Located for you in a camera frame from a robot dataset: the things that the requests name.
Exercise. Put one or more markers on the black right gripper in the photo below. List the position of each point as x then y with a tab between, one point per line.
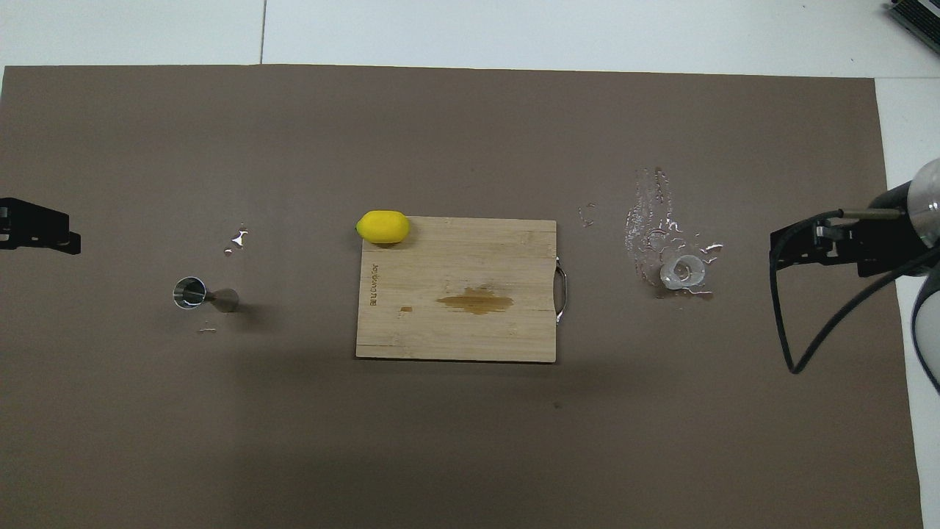
888	242

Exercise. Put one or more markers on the clear plastic cup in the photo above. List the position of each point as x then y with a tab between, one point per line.
683	272

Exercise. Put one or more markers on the steel double jigger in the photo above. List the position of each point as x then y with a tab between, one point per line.
192	293

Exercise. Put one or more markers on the dark grey ribbed device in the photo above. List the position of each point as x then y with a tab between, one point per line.
922	18

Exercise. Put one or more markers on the brown table mat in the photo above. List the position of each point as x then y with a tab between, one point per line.
220	441

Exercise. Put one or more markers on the yellow lemon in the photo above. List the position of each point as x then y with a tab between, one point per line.
383	227

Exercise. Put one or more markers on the wooden cutting board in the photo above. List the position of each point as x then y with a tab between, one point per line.
455	257

